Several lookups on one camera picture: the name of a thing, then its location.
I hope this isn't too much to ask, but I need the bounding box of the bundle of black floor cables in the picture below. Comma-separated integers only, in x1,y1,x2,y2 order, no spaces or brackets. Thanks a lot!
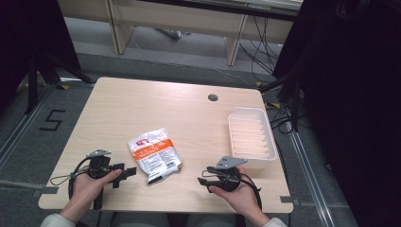
238,14,287,85

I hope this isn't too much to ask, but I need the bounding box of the person's left hand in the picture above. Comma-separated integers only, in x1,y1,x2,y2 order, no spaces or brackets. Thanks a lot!
60,168,123,223

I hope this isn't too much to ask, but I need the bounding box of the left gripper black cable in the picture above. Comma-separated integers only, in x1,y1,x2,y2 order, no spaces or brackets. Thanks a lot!
49,156,93,201

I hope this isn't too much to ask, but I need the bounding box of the black curtain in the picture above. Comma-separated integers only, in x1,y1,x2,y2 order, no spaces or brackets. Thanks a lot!
0,0,82,110
272,0,401,227

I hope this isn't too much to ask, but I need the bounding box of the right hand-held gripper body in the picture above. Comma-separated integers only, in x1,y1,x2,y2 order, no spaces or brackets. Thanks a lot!
206,155,249,193

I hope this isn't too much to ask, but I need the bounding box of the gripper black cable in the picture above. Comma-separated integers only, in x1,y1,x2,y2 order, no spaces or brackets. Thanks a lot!
239,172,264,212
49,156,93,201

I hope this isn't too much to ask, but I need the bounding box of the person's right hand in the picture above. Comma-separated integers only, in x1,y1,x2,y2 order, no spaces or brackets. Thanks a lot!
208,166,270,227

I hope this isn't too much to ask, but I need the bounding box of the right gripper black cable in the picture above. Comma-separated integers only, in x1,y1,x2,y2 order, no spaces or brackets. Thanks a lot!
239,172,264,212

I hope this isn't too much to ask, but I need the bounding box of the white and orange snack packet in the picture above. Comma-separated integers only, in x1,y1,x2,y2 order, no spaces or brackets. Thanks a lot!
127,127,183,186

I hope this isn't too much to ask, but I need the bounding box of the clear plastic ribbed container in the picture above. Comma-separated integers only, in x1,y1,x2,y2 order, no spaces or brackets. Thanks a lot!
227,106,279,172

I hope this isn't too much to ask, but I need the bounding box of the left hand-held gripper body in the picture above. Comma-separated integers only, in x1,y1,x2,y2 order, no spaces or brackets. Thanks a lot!
85,148,113,211

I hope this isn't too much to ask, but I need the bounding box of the thin grey floor cable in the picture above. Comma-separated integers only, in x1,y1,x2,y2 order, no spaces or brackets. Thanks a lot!
128,29,263,91

